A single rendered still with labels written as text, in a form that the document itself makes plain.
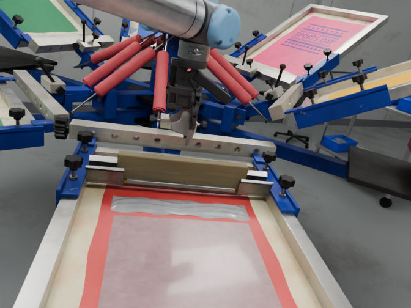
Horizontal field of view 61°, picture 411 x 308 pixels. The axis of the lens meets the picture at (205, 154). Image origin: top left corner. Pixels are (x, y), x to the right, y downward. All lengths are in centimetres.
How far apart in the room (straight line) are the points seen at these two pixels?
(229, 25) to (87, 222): 53
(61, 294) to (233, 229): 42
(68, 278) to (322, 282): 49
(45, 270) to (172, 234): 29
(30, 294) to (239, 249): 44
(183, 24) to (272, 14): 420
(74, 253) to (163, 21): 48
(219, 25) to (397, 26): 564
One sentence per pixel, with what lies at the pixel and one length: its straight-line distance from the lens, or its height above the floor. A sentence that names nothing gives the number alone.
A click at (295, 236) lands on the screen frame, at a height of 99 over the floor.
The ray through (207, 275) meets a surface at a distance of 75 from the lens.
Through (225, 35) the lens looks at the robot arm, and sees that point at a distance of 66.
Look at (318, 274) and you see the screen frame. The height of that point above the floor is 99.
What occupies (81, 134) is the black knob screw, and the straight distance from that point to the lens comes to 104.
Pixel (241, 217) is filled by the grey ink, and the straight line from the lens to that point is 94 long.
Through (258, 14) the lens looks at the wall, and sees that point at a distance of 469.
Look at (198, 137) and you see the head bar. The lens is 117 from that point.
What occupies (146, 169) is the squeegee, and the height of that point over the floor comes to 102.
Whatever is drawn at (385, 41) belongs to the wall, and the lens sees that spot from 613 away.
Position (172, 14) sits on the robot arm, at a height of 143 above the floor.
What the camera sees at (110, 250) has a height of 96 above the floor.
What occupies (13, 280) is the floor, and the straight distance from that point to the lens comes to 213.
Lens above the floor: 146
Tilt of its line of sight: 24 degrees down
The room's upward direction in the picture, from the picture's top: 11 degrees clockwise
